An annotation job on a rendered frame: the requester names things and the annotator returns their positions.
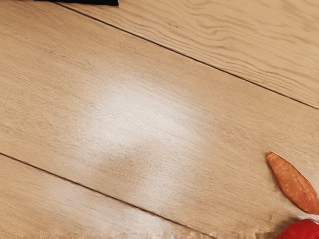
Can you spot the black flat object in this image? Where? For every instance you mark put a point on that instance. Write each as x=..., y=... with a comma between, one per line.
x=79, y=2

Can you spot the orange sweet potato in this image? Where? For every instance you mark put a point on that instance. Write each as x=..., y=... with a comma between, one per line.
x=294, y=185

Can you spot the red round fruit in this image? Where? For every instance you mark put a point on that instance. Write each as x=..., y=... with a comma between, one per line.
x=301, y=230

